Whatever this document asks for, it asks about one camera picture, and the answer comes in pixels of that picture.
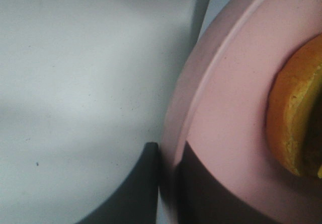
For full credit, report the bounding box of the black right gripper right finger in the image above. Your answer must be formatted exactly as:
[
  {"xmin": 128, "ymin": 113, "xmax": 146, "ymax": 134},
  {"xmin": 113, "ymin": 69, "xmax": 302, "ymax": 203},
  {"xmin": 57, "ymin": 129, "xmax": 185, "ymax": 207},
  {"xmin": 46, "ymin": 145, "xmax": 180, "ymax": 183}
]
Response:
[{"xmin": 176, "ymin": 143, "xmax": 321, "ymax": 223}]

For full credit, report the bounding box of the burger with lettuce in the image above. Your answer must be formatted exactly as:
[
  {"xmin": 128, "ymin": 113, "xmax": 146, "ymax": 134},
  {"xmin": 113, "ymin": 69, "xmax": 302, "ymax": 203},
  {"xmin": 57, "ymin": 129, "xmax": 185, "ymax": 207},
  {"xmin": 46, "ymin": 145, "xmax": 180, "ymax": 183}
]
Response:
[{"xmin": 266, "ymin": 35, "xmax": 321, "ymax": 179}]

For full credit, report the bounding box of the white microwave oven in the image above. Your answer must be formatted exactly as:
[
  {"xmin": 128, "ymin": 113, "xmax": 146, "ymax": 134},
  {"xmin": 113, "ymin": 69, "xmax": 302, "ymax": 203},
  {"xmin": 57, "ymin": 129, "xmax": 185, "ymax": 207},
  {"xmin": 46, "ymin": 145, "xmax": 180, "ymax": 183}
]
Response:
[{"xmin": 1, "ymin": 0, "xmax": 209, "ymax": 223}]

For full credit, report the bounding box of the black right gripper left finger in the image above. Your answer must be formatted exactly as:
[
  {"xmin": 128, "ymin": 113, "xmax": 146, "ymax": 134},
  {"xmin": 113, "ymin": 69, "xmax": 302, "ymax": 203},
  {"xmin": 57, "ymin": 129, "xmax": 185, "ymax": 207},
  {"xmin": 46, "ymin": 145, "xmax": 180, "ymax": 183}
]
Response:
[{"xmin": 79, "ymin": 142, "xmax": 158, "ymax": 224}]

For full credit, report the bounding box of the pink plate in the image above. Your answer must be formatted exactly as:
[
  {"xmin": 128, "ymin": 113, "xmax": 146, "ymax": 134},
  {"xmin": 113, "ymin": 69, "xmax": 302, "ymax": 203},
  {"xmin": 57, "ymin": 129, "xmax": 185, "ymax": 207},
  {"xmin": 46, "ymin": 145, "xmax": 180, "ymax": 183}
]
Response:
[{"xmin": 160, "ymin": 0, "xmax": 321, "ymax": 223}]

